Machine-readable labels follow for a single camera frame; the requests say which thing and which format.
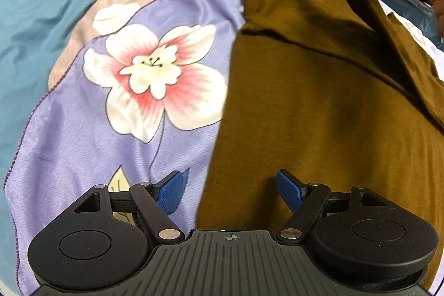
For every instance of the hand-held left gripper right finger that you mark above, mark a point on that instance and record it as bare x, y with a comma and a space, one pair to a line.
289, 189

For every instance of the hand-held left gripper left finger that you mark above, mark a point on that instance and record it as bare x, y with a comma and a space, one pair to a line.
170, 192

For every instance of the brown shirt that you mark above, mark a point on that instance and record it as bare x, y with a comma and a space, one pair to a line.
319, 108

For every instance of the purple floral blanket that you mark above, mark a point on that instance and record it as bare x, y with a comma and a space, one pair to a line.
131, 81

